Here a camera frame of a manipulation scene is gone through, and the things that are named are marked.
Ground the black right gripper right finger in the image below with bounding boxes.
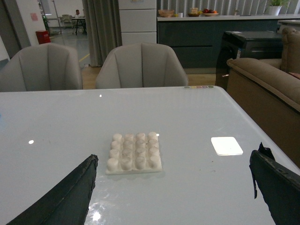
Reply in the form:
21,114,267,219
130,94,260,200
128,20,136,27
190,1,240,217
249,143,300,225

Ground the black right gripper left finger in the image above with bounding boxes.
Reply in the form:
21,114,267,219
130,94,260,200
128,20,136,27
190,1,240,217
8,155,98,225

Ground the brown sofa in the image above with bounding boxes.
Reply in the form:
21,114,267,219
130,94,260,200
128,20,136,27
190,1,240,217
226,27,300,166

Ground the coloured sticker strip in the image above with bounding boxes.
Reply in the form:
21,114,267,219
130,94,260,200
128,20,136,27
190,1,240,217
184,85,214,89

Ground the left grey armchair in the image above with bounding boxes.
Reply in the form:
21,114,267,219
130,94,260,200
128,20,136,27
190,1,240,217
0,43,83,92

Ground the grey armchair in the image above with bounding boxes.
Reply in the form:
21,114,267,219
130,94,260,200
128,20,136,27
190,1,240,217
96,43,188,89
0,43,83,92

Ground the black appliance box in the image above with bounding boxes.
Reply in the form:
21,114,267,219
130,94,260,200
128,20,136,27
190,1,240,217
215,31,283,89

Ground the right grey armchair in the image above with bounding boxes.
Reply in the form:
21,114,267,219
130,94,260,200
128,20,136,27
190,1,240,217
96,43,188,89

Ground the dark kitchen counter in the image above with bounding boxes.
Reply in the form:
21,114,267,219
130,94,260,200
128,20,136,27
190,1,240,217
157,15,300,68

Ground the red bin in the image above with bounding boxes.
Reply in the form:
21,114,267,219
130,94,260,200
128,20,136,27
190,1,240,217
36,30,51,44

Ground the potted plant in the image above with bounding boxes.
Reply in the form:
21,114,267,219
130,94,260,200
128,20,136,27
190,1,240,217
266,0,290,16

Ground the fruit plate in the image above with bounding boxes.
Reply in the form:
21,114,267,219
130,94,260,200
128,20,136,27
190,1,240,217
202,8,218,16

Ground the grey curtain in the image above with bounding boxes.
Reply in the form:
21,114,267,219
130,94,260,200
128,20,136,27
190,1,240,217
82,0,122,67

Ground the white cabinet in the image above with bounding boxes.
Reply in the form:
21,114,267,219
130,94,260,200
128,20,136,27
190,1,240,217
118,0,157,45

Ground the wooden bowl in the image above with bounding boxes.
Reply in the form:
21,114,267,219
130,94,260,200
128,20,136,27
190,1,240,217
158,9,174,17

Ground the white studded base plate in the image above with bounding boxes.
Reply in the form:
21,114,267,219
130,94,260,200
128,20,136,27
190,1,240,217
105,131,162,175

